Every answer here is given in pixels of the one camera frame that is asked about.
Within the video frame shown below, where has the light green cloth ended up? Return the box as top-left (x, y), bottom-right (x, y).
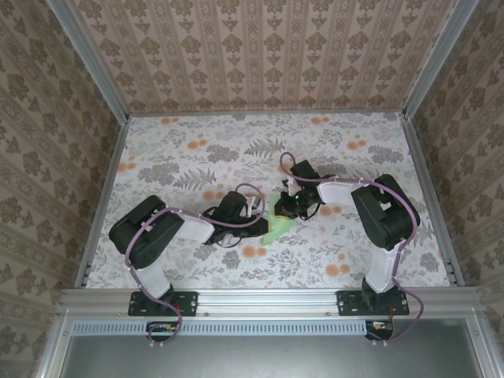
top-left (261, 195), bottom-right (298, 248)

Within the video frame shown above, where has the floral table cover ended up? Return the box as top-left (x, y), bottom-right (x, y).
top-left (84, 112), bottom-right (453, 291)

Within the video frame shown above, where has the grey metal panel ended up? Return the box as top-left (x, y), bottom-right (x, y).
top-left (58, 334), bottom-right (487, 378)

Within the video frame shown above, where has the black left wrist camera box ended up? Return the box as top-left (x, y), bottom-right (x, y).
top-left (217, 192), bottom-right (248, 222)

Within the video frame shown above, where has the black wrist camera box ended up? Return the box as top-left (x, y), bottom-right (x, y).
top-left (217, 192), bottom-right (248, 222)
top-left (290, 159), bottom-right (319, 184)

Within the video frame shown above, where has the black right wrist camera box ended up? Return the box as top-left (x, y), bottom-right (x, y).
top-left (290, 159), bottom-right (319, 184)

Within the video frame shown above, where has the aluminium mounting rail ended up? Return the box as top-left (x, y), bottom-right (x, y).
top-left (57, 286), bottom-right (484, 317)

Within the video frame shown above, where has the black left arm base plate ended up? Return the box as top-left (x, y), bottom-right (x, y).
top-left (128, 290), bottom-right (199, 317)

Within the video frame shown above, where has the slotted grey cable duct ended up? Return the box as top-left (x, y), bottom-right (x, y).
top-left (72, 319), bottom-right (395, 336)

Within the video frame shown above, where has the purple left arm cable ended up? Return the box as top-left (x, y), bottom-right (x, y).
top-left (124, 183), bottom-right (263, 350)

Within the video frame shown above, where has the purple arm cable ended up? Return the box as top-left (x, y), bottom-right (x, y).
top-left (278, 151), bottom-right (425, 348)
top-left (124, 183), bottom-right (263, 350)

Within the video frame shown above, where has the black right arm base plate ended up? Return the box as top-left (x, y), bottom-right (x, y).
top-left (337, 290), bottom-right (410, 317)

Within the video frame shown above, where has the aluminium side rail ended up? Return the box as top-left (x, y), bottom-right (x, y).
top-left (401, 112), bottom-right (466, 291)
top-left (73, 116), bottom-right (132, 291)

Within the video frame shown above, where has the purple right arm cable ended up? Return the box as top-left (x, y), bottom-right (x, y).
top-left (278, 151), bottom-right (425, 348)

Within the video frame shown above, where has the aluminium corner post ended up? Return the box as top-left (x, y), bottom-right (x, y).
top-left (50, 0), bottom-right (132, 122)
top-left (402, 0), bottom-right (480, 119)

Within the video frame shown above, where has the aluminium lower frame bar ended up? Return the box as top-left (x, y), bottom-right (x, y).
top-left (466, 310), bottom-right (504, 378)
top-left (37, 309), bottom-right (76, 378)

